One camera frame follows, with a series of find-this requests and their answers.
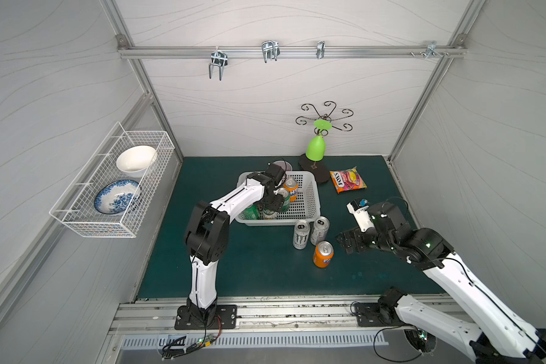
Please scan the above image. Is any black metal cup stand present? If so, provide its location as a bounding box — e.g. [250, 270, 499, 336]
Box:
[295, 100, 354, 184]

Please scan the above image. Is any white Monster can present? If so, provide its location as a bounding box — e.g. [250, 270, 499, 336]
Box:
[293, 220, 310, 250]
[310, 216, 330, 246]

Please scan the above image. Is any white wire wall basket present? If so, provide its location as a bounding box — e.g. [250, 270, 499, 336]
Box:
[49, 123, 174, 238]

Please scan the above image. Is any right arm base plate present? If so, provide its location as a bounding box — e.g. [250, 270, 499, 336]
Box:
[352, 303, 392, 327]

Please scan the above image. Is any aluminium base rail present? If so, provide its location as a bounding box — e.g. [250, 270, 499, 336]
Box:
[109, 295, 379, 335]

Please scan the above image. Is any white ceramic bowl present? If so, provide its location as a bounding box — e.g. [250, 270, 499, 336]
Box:
[115, 146, 158, 178]

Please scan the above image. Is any green Sprite can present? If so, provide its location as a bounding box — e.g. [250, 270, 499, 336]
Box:
[278, 187, 291, 213]

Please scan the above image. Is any pink bowl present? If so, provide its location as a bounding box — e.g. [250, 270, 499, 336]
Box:
[273, 160, 293, 171]

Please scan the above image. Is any small metal hook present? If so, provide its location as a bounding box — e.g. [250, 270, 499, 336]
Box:
[316, 41, 325, 59]

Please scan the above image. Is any green plastic wine glass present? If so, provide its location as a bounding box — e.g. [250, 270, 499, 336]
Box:
[306, 119, 332, 162]

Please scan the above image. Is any metal loop hook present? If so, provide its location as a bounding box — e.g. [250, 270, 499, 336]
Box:
[261, 40, 281, 63]

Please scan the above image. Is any double metal hook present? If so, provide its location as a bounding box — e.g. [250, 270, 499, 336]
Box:
[209, 50, 228, 80]

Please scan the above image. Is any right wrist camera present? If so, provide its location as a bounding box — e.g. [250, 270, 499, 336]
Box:
[347, 199, 375, 233]

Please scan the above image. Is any white plastic basket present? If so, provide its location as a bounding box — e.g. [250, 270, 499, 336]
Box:
[235, 171, 321, 226]

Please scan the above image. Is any colourful snack bag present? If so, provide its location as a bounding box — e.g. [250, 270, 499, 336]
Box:
[329, 167, 367, 194]

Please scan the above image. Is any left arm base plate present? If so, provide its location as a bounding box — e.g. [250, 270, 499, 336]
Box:
[174, 303, 238, 331]

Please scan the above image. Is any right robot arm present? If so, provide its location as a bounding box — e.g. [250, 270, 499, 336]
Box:
[338, 199, 546, 363]

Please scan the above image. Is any aluminium top rail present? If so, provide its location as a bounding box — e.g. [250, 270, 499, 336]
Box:
[118, 44, 468, 61]

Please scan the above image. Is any blue patterned plate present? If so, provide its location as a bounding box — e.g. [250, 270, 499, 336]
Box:
[93, 179, 142, 215]

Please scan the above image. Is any orange Fanta can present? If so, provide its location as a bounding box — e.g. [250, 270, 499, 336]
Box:
[312, 241, 334, 268]

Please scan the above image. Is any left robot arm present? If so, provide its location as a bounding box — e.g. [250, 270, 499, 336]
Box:
[184, 164, 286, 318]

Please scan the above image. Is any right metal hook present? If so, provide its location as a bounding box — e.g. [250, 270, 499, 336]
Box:
[409, 41, 450, 59]

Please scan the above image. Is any orange can back right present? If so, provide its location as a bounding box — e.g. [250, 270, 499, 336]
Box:
[284, 177, 299, 203]

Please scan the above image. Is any green can front left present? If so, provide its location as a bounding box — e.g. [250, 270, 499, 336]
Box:
[242, 204, 260, 221]

